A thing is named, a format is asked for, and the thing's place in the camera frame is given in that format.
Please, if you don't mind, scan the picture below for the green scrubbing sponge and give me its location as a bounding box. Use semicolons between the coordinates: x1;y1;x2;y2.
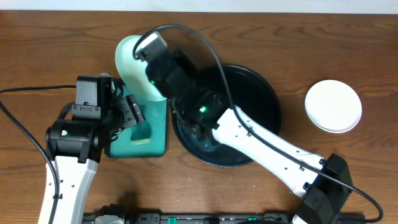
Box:
131;126;152;145

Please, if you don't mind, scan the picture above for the mint plate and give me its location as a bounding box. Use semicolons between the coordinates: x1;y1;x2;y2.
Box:
115;35;165;101

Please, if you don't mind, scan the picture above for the white plate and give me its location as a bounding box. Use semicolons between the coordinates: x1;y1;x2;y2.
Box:
304;80;363;134

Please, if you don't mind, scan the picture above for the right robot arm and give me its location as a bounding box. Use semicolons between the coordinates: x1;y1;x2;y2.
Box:
138;49;353;223

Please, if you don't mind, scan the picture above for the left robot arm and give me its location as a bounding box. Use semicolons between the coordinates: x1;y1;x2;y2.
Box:
39;73;145;223

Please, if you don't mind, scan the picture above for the black round tray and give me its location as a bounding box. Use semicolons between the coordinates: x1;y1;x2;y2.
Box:
172;65;282;167

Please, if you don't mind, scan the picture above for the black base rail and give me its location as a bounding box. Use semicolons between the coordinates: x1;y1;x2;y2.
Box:
81;203;366;224

